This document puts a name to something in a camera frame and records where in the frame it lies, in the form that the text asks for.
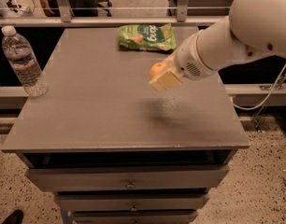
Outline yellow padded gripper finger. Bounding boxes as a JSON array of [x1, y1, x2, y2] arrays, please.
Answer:
[[150, 70, 182, 91], [164, 53, 175, 64]]

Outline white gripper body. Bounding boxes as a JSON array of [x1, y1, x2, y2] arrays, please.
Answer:
[[174, 32, 215, 80]]

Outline orange fruit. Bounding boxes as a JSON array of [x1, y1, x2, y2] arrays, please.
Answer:
[[149, 63, 166, 79]]

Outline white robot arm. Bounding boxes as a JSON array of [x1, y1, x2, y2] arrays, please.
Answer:
[[150, 0, 286, 91]]

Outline green rice chip bag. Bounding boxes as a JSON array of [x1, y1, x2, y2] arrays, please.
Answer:
[[118, 23, 176, 51]]

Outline black office chair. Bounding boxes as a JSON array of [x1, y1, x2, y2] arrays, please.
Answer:
[[96, 0, 112, 17]]

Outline grey drawer cabinet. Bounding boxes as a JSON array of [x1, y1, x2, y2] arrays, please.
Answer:
[[3, 28, 249, 224]]

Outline grey metal railing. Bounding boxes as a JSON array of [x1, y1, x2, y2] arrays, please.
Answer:
[[0, 0, 233, 27]]

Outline clear plastic water bottle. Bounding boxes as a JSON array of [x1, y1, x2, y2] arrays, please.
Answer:
[[1, 25, 48, 97]]

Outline black shoe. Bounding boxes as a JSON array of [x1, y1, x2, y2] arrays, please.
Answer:
[[2, 209, 23, 224]]

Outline white cable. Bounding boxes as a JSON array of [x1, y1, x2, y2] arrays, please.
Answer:
[[229, 59, 286, 112]]

